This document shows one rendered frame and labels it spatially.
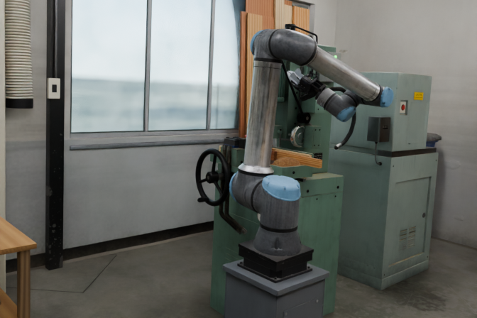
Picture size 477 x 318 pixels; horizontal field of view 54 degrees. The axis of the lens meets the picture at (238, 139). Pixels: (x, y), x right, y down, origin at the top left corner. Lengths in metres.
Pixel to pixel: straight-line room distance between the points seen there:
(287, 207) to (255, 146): 0.29
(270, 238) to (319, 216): 0.84
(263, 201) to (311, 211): 0.78
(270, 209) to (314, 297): 0.40
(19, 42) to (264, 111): 1.69
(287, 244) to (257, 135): 0.44
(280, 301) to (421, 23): 3.43
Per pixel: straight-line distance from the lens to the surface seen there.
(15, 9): 3.11
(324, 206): 2.65
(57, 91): 3.24
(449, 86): 4.55
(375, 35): 4.96
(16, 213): 3.39
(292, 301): 1.87
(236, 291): 1.95
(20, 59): 3.09
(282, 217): 1.81
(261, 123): 1.90
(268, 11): 4.41
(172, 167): 3.85
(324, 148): 2.74
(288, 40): 1.82
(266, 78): 1.89
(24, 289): 2.42
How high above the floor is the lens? 1.25
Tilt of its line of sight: 6 degrees down
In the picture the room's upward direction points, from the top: 3 degrees clockwise
